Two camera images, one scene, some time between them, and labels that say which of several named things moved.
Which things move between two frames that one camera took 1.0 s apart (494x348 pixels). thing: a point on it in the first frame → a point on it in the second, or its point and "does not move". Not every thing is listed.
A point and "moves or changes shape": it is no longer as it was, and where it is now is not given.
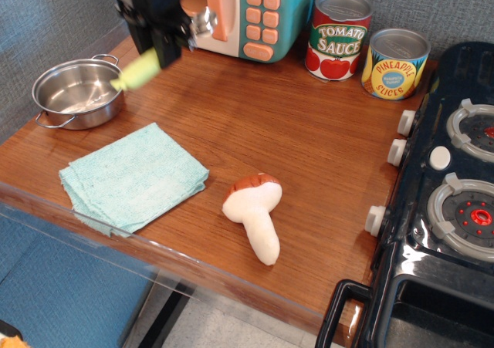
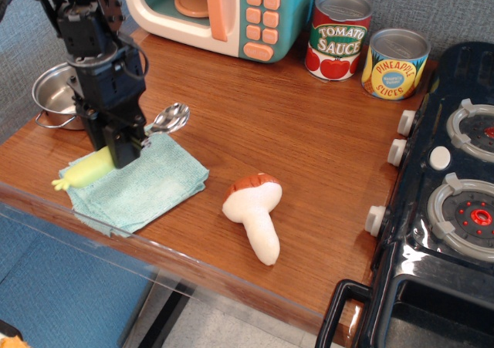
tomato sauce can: x=339 y=26 does not move
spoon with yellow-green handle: x=144 y=72 moves or changes shape
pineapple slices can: x=395 y=65 does not move
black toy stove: x=432 y=283 does not move
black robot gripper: x=156 y=5 → x=110 y=86
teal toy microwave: x=267 y=19 does not move
